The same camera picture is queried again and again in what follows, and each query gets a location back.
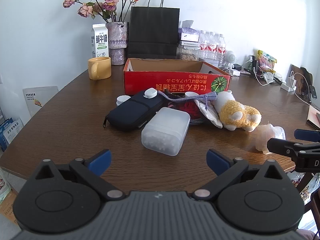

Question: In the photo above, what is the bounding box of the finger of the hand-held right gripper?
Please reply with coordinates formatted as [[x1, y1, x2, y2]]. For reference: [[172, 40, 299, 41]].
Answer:
[[267, 137, 320, 157], [294, 129, 320, 141]]

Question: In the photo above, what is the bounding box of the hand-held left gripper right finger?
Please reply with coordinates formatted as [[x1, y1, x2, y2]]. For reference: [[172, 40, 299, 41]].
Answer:
[[192, 149, 285, 201]]

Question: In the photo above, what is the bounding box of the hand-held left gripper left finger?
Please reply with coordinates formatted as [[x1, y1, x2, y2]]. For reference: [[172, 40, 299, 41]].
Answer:
[[35, 149, 125, 201]]

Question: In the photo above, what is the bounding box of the clear tissue packet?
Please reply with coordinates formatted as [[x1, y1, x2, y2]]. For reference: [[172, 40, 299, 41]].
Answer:
[[254, 124, 286, 154]]

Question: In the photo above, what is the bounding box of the white plastic bag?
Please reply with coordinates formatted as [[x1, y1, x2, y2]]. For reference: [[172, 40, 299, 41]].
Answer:
[[194, 98, 223, 130]]

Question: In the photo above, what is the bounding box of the yellow white plush toy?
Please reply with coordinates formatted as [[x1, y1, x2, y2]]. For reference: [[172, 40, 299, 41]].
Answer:
[[215, 90, 262, 132]]

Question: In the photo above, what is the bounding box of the black zip pouch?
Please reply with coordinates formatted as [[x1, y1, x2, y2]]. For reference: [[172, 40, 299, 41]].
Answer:
[[103, 90, 165, 131]]

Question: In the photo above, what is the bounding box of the red knit flower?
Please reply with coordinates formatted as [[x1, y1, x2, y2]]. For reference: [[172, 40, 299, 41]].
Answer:
[[175, 102, 202, 118]]

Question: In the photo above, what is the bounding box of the translucent plastic box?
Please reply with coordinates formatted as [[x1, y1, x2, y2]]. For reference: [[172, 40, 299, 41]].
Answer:
[[141, 107, 191, 157]]

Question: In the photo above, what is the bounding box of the white ribbed cap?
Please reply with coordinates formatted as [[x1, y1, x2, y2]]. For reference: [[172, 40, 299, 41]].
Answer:
[[116, 95, 130, 106]]

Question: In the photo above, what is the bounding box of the grey drawstring pouch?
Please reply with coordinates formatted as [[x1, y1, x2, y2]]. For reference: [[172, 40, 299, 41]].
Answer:
[[158, 91, 217, 103]]

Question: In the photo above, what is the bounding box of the red cardboard box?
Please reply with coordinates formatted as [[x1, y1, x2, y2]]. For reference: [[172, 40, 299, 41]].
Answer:
[[123, 58, 231, 97]]

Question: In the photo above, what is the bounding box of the brown notebook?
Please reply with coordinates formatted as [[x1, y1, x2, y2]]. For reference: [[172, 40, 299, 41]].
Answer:
[[306, 105, 320, 130]]

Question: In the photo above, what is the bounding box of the black phone stand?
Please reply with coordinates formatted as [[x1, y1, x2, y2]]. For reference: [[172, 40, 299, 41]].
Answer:
[[300, 67, 318, 103]]

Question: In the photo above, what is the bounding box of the white power adapter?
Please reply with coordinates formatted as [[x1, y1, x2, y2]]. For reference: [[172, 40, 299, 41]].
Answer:
[[280, 80, 296, 92]]

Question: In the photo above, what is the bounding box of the colourful snack bag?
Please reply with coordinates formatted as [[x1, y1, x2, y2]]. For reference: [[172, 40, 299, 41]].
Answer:
[[257, 50, 277, 74]]

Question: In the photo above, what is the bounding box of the white sign board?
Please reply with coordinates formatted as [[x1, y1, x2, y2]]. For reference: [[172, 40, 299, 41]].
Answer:
[[22, 86, 59, 118]]

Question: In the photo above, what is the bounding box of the small green bottle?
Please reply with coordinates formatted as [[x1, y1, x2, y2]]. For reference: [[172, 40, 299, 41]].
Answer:
[[247, 55, 258, 72]]

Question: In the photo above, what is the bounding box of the yellow mug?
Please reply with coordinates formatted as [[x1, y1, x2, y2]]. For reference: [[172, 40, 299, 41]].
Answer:
[[87, 57, 112, 80]]

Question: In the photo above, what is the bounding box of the blue pamphlet box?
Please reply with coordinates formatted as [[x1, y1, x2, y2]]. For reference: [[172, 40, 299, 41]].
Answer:
[[0, 117, 24, 152]]

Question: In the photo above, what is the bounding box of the white round robot speaker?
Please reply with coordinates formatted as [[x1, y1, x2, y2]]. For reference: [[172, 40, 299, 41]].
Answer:
[[224, 51, 237, 68]]

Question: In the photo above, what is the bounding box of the cardboard carton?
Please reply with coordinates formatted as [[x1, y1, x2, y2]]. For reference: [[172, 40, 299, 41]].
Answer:
[[0, 190, 20, 230]]

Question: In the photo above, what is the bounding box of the clear jar of seeds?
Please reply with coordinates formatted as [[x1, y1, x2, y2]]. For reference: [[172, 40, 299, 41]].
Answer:
[[176, 46, 200, 62]]

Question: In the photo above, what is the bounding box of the white green milk carton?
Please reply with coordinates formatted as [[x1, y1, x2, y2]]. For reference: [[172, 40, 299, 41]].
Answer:
[[91, 23, 109, 58]]

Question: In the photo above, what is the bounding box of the purple speckled vase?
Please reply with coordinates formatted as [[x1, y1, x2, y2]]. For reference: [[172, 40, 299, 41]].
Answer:
[[106, 21, 130, 49]]

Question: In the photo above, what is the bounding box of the purple tissue pack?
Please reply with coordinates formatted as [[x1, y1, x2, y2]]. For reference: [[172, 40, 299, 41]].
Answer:
[[178, 20, 200, 42]]

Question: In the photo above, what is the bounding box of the black paper bag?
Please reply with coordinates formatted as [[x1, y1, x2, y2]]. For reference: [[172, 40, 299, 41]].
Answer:
[[127, 0, 180, 59]]

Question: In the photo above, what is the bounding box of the white charger with cable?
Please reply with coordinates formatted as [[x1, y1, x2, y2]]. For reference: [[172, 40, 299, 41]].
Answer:
[[289, 64, 313, 98]]

